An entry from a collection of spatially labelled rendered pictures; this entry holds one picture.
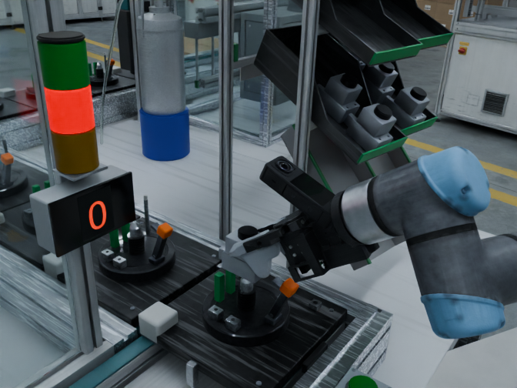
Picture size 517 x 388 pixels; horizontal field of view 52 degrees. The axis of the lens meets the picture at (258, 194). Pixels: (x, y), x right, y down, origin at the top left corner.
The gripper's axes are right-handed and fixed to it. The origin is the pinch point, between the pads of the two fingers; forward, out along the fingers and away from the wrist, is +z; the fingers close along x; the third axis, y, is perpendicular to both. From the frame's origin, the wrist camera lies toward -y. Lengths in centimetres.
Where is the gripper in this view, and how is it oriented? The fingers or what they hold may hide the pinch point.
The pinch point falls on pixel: (245, 240)
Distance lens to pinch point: 78.6
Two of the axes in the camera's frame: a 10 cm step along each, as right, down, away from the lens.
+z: -6.7, 3.0, 6.8
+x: 5.9, -3.4, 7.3
